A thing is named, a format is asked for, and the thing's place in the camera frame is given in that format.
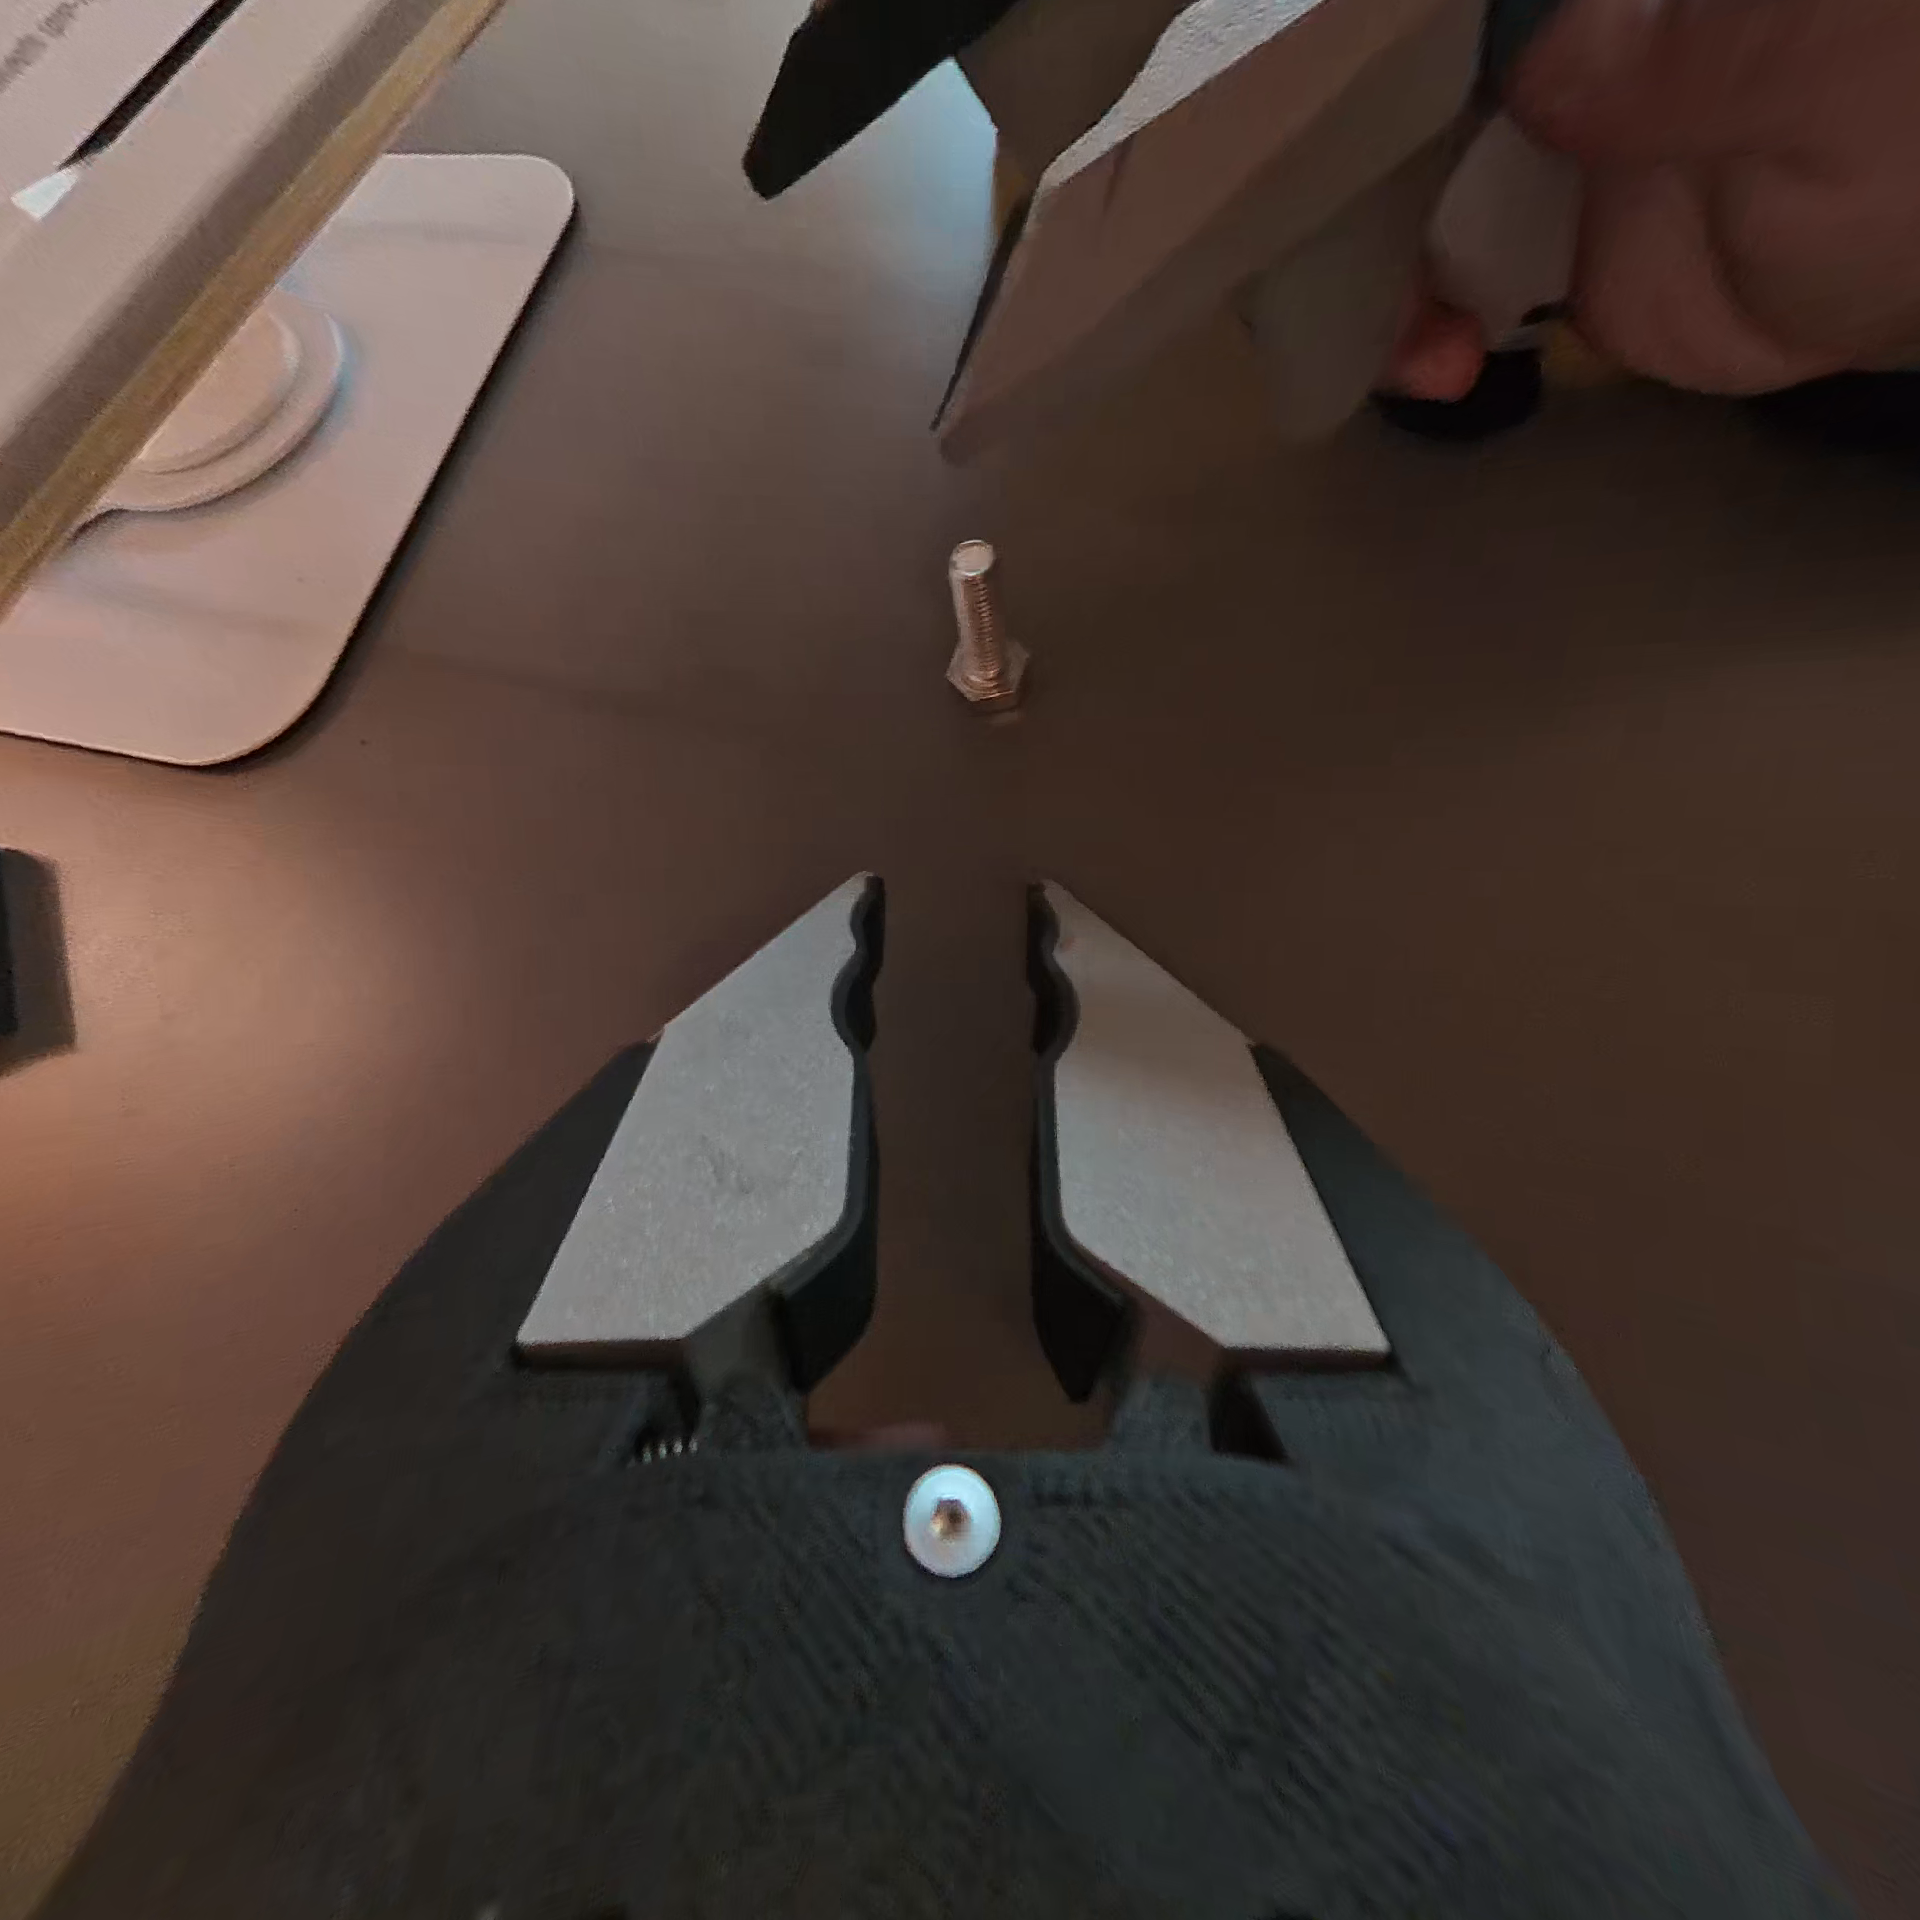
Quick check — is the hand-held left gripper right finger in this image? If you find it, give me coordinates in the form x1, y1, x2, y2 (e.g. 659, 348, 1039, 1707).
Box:
1025, 880, 1393, 1408

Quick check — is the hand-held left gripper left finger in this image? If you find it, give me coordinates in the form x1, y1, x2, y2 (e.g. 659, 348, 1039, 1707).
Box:
515, 872, 889, 1395

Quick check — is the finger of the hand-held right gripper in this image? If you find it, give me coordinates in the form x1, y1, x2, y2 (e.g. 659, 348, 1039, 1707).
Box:
930, 0, 1491, 454
744, 0, 1199, 204

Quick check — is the silver bolt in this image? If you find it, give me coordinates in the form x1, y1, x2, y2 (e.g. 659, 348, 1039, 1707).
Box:
945, 537, 1035, 712

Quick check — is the person's right hand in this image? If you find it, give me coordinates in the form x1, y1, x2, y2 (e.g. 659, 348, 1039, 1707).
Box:
1388, 0, 1920, 405

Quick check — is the printed instruction sheet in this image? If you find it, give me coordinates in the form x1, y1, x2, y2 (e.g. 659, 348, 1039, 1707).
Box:
0, 0, 242, 169

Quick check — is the black camera battery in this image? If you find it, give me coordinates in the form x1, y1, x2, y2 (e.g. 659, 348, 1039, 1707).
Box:
0, 849, 65, 1040

